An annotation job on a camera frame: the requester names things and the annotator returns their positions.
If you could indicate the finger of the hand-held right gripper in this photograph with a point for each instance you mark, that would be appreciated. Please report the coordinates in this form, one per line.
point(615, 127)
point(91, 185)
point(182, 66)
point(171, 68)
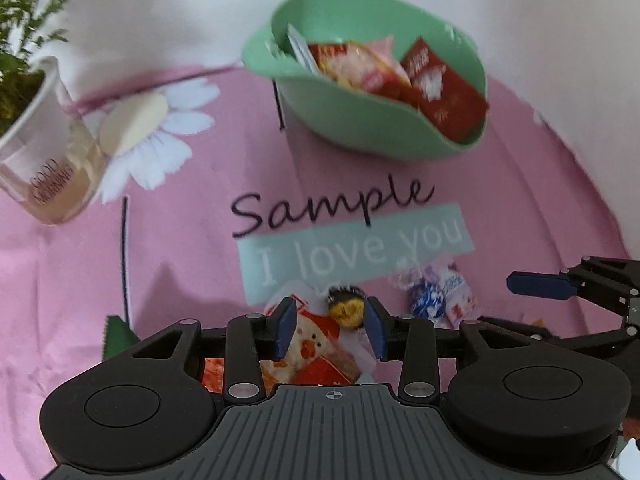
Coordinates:
point(542, 285)
point(590, 342)

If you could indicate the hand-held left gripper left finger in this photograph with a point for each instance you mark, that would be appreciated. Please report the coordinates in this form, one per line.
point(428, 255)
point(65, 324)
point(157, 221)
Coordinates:
point(284, 330)

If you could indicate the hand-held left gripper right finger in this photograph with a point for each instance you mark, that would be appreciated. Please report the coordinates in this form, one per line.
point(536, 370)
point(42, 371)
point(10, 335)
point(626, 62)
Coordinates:
point(376, 332)

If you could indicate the yellow and black candy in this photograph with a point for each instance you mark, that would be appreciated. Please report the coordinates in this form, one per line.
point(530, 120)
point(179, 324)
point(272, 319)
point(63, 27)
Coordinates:
point(346, 305)

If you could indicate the red white cartoon print packet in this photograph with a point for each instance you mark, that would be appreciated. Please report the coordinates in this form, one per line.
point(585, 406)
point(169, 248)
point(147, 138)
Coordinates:
point(320, 355)

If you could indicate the blue and white candy ball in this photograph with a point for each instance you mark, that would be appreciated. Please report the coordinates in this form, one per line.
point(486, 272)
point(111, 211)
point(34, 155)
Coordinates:
point(429, 302)

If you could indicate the white and pink small packet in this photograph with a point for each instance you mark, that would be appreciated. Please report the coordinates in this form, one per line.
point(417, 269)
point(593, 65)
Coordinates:
point(462, 295)

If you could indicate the orange patterned packet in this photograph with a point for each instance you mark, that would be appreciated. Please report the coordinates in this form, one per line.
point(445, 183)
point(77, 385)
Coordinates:
point(214, 375)

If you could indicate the green plastic bowl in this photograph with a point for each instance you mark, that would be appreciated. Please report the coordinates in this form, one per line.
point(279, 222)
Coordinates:
point(360, 120)

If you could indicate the dark red packet white print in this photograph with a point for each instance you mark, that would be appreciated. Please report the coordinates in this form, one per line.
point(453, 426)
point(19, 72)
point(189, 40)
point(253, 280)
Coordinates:
point(445, 90)

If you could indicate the pink snack packet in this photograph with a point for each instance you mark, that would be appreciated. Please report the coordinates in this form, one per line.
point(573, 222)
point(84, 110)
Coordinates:
point(367, 67)

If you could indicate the orange-red bar packet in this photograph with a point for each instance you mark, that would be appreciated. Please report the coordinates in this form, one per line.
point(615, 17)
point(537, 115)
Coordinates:
point(327, 57)

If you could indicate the long white packet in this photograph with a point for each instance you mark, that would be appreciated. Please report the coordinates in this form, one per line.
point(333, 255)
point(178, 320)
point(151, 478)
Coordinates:
point(302, 50)

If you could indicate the pink printed tablecloth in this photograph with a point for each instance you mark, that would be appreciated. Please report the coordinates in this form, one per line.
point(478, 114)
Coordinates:
point(175, 260)

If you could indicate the potted plant in white cup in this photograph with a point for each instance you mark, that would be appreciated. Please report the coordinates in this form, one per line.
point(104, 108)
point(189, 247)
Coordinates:
point(40, 160)

